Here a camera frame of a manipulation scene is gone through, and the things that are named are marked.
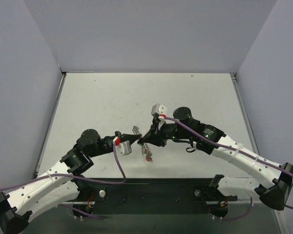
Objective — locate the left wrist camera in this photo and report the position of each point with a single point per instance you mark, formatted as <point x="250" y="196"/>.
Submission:
<point x="124" y="148"/>

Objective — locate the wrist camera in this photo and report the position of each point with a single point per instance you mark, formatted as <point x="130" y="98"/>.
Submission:
<point x="124" y="148"/>
<point x="158" y="110"/>

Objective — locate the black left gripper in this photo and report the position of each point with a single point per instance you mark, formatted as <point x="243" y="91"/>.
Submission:
<point x="118" y="139"/>

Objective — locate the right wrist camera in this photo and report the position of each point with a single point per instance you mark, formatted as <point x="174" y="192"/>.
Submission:
<point x="158" y="110"/>

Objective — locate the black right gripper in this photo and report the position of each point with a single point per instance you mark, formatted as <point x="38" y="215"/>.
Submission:
<point x="156" y="131"/>

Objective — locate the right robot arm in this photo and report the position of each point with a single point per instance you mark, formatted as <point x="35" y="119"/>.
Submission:
<point x="268" y="181"/>

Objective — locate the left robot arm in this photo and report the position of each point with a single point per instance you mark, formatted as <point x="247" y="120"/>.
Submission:
<point x="15" y="215"/>

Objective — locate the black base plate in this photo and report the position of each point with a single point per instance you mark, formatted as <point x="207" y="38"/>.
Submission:
<point x="150" y="196"/>

